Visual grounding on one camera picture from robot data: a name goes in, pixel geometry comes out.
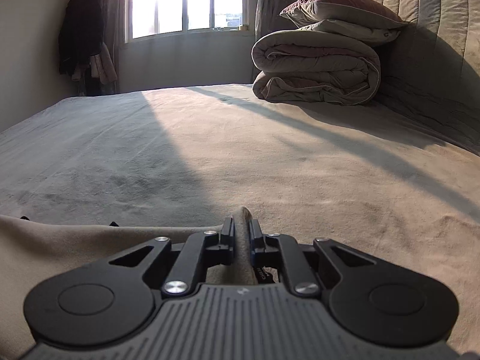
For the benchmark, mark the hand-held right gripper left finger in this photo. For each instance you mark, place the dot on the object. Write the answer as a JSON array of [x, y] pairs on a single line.
[[228, 238]]

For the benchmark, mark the window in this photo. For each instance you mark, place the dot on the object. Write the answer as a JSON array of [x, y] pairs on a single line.
[[187, 0]]

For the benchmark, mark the hanging dark clothes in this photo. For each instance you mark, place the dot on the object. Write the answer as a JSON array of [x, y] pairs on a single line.
[[80, 26]]

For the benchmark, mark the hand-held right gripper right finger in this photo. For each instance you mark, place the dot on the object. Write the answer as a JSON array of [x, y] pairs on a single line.
[[257, 242]]

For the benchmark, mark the bed with grey sheet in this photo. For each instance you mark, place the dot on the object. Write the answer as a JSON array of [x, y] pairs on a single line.
[[262, 150]]

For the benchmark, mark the beige shirt with black sleeves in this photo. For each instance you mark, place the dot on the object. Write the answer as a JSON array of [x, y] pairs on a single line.
[[75, 247]]

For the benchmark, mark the hanging pink garment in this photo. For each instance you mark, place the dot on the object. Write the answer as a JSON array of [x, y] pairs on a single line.
[[103, 67]]

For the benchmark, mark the flat cream pillow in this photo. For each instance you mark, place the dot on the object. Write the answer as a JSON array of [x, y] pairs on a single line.
[[356, 30]]

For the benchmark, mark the grey padded headboard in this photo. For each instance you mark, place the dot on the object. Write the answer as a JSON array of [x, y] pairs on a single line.
[[431, 45]]

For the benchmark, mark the folded beige quilt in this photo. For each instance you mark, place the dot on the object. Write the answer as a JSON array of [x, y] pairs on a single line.
[[315, 63]]

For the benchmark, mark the maroon and grey pillow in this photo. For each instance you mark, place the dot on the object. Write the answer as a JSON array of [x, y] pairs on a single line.
[[337, 7]]

